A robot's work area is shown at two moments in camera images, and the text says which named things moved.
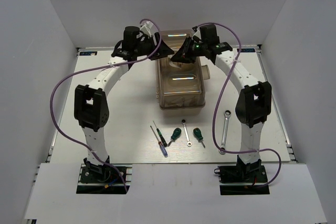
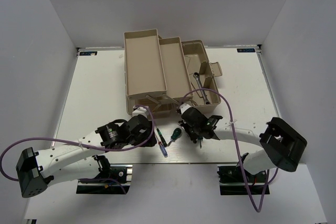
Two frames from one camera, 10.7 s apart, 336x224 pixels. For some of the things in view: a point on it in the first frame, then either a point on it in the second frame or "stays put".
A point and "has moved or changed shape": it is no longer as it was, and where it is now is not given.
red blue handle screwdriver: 160,145 stays put
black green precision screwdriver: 161,137 stays put
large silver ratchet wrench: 227,114 → 196,75
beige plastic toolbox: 180,85 has moved or changed shape
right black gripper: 183,55 → 185,125
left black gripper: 163,50 → 147,134
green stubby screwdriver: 176,135 stays put
